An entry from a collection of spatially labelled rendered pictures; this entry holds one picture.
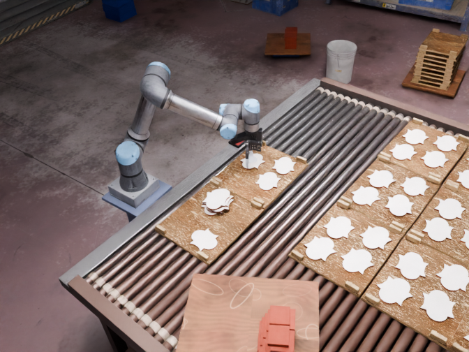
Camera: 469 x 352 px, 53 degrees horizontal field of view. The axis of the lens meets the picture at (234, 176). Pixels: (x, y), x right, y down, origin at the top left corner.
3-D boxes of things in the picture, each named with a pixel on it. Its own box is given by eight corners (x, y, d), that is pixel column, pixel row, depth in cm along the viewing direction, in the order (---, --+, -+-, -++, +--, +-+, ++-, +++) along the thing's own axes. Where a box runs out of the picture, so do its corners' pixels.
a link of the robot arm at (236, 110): (218, 113, 222) (241, 113, 221) (220, 100, 231) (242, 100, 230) (218, 126, 228) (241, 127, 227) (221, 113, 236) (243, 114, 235)
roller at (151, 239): (91, 289, 208) (88, 283, 204) (326, 93, 314) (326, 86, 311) (98, 295, 205) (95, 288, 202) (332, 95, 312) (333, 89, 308)
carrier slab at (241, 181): (210, 182, 248) (210, 180, 247) (256, 142, 271) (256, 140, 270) (264, 210, 231) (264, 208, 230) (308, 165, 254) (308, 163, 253)
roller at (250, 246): (153, 341, 187) (151, 335, 184) (381, 112, 294) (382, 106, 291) (161, 348, 185) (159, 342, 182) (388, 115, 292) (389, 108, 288)
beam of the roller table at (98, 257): (61, 286, 212) (57, 278, 208) (313, 84, 326) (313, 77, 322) (72, 295, 208) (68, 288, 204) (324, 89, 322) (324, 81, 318)
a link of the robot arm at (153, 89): (139, 83, 202) (241, 128, 214) (144, 70, 210) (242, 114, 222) (131, 103, 209) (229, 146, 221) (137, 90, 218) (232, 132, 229)
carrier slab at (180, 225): (154, 230, 225) (153, 228, 224) (210, 183, 248) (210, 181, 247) (209, 266, 208) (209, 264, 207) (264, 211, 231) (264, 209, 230)
